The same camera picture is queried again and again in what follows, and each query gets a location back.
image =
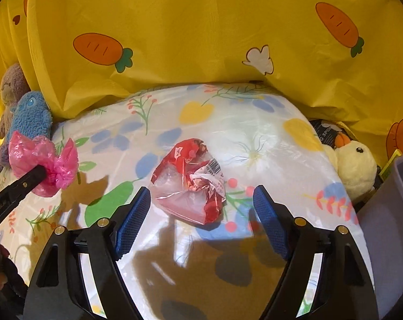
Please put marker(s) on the yellow printed box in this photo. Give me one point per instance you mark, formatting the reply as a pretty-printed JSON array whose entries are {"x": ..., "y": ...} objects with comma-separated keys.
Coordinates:
[{"x": 391, "y": 163}]

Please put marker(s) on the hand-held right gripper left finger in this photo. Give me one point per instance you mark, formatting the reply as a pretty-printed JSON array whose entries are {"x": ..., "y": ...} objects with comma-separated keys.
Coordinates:
[{"x": 131, "y": 221}]

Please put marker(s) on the yellow carrot-print curtain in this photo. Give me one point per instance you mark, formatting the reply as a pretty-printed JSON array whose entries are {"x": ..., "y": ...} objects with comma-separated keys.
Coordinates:
[{"x": 188, "y": 23}]

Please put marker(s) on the yellow duck plush toy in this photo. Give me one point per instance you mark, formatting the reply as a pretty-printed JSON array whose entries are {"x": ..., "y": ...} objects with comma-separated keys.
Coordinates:
[{"x": 353, "y": 166}]

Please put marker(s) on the grey plastic bin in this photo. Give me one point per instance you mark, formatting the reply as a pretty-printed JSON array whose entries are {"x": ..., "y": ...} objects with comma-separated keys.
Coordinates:
[{"x": 391, "y": 226}]

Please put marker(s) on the dark cloth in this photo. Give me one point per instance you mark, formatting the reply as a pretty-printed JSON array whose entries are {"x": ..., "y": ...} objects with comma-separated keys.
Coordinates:
[{"x": 8, "y": 273}]

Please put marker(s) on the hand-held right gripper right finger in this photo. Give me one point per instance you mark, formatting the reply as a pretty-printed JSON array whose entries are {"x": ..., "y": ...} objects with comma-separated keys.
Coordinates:
[{"x": 271, "y": 221}]

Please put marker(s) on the red and clear plastic wrapper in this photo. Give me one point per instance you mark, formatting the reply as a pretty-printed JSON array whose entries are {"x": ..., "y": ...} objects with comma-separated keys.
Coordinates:
[{"x": 184, "y": 180}]

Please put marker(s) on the black printed bag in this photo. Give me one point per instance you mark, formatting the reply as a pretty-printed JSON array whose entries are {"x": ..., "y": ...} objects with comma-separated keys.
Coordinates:
[{"x": 323, "y": 128}]

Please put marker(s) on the pink plastic bag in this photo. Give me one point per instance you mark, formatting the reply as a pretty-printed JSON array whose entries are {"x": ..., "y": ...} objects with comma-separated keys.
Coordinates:
[{"x": 58, "y": 166}]

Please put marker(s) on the white floral bed sheet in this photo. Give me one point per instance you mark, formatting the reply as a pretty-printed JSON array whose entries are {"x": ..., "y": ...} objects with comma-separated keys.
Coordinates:
[{"x": 248, "y": 130}]

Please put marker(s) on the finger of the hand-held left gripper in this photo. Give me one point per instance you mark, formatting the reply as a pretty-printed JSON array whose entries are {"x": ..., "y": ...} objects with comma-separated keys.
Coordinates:
[{"x": 29, "y": 180}]

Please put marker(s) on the brown teddy bear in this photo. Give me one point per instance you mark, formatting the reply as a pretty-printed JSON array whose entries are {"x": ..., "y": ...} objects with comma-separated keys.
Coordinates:
[{"x": 9, "y": 86}]

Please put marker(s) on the blue plush toy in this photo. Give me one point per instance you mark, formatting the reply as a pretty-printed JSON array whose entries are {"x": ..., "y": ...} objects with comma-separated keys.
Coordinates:
[{"x": 29, "y": 113}]

